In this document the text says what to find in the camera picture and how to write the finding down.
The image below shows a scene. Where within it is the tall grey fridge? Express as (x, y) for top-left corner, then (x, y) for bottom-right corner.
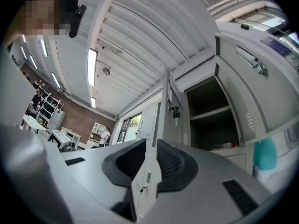
(48, 111), (66, 133)

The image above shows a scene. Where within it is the white wall panel blue poster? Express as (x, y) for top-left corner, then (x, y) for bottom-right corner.
(260, 36), (299, 70)

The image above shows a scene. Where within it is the white table black frame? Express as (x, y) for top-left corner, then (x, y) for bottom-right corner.
(21, 114), (49, 134)

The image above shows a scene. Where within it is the white shelving rack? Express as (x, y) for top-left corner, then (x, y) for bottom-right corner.
(35, 79), (65, 128)

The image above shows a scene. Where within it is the black framed glass window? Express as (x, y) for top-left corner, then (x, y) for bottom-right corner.
(116, 112), (143, 144)

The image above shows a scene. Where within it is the person's own body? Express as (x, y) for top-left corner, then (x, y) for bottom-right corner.
(0, 41), (33, 126)

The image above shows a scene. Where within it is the ceiling camera with conduit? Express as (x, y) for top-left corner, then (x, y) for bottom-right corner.
(100, 46), (124, 56)

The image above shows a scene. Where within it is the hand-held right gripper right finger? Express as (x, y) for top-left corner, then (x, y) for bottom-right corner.
(140, 139), (273, 224)

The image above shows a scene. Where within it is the grey metal locker cabinet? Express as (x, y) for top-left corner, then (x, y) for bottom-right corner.
(130, 33), (299, 222)

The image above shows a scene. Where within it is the person's head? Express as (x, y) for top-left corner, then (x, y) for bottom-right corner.
(7, 0), (79, 48)

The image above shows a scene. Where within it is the teal spray bottle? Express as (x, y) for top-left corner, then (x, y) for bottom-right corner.
(253, 138), (278, 171)

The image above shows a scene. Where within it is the white shelving unit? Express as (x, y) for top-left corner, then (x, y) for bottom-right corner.
(90, 122), (112, 148)

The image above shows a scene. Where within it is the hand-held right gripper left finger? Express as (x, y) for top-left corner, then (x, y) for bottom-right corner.
(50, 139), (147, 221)

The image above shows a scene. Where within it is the black head-worn camera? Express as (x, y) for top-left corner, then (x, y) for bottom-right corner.
(69, 4), (87, 39)

